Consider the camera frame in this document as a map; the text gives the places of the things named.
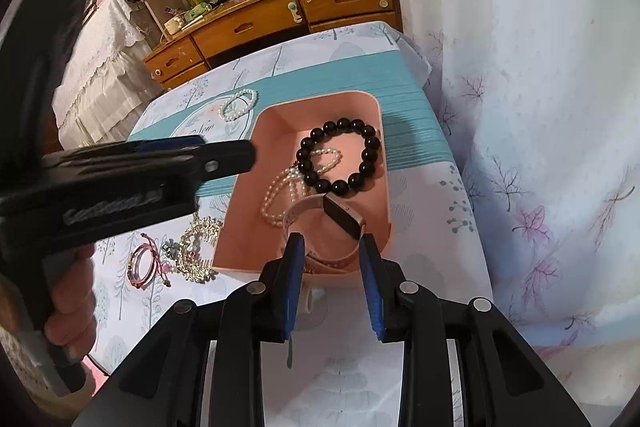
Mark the red string bracelet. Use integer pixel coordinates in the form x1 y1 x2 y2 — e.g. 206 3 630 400
126 232 174 291

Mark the white pearl bracelet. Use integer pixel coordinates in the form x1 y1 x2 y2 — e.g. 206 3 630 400
218 88 259 123

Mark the white lace cover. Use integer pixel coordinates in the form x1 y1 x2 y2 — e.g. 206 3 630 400
52 0 162 148

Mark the wooden desk with drawers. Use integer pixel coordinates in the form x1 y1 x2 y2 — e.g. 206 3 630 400
142 0 404 90

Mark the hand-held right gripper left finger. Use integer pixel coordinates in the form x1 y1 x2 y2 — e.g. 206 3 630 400
75 232 306 427

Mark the teal leaf print tablecloth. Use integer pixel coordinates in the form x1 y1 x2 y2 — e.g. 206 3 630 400
85 21 497 427

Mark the black bead bracelet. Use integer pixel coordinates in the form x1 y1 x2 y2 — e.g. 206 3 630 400
296 118 382 197

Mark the small pearl bracelet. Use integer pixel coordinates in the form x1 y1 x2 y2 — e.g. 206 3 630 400
306 147 344 176

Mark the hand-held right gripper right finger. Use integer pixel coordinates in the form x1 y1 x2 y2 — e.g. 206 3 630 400
358 233 593 427

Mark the pink plastic box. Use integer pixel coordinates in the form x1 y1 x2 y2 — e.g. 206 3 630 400
211 91 392 281

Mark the long pearl strand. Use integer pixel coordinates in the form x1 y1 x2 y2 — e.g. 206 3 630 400
260 165 312 228

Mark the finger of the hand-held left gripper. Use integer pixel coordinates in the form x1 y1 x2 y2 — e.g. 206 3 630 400
191 140 259 182
130 135 207 154

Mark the gold crystal bracelet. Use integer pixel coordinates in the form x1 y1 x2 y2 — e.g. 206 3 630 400
174 214 224 284

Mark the person's left hand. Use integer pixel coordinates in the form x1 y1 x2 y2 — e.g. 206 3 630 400
43 244 99 365

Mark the pink band smart watch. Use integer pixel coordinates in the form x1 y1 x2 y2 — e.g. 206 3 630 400
281 193 367 276

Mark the white leaf print curtain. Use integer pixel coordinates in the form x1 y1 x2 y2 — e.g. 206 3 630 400
364 0 640 360

